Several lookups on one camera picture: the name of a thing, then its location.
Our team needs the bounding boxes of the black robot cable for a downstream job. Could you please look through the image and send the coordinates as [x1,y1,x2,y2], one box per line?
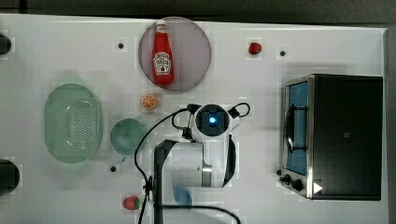
[134,102,251,224]

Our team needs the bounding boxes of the red ketchup bottle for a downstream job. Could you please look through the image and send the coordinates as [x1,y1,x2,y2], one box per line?
[151,20,175,86]

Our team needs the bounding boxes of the blue cup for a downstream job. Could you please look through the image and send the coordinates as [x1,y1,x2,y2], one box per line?
[174,187,192,205]

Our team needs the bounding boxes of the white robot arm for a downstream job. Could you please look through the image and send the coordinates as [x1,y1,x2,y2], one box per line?
[152,104,242,224]

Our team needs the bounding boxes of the small red strawberry toy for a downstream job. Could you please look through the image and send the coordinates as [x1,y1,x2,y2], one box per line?
[248,42,262,55]

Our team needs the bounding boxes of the large red strawberry toy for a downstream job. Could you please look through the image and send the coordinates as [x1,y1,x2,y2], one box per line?
[122,195,140,211]

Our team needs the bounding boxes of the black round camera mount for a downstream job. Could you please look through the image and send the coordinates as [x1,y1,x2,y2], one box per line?
[0,35,12,55]
[0,160,21,196]

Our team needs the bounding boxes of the green mug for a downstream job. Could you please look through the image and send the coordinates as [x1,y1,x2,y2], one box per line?
[109,119,148,163]

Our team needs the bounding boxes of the orange slice toy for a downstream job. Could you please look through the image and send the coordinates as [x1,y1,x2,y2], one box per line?
[140,94,157,110]

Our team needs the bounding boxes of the green perforated colander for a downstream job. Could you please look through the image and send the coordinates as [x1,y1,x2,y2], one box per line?
[44,83,103,164]

